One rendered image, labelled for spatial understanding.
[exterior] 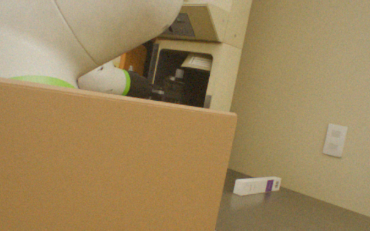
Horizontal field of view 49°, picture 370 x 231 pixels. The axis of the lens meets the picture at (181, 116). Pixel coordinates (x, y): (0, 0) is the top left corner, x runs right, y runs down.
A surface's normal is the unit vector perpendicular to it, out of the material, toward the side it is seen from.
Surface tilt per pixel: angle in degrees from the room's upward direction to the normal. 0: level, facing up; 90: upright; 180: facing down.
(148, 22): 128
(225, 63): 90
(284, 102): 90
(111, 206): 90
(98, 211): 90
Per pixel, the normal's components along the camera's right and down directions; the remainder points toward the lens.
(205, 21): -0.60, 0.64
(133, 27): 0.38, 0.75
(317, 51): -0.66, -0.08
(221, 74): 0.73, 0.18
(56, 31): 0.16, 0.36
